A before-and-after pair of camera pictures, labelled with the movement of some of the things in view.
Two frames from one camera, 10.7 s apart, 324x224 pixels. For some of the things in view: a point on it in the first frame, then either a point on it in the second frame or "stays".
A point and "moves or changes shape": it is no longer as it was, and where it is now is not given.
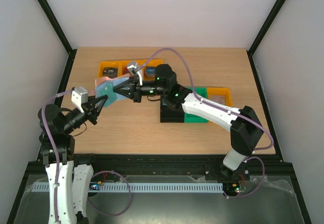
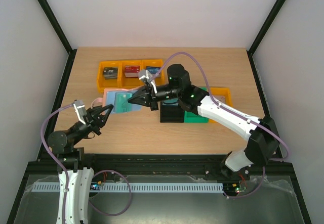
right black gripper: (136, 90) to (152, 96)
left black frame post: (56, 24) stays
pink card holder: (105, 86) moves or changes shape
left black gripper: (90, 107) to (93, 119)
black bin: (168, 114) stays
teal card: (108, 90) to (121, 102)
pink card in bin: (220, 99) stays
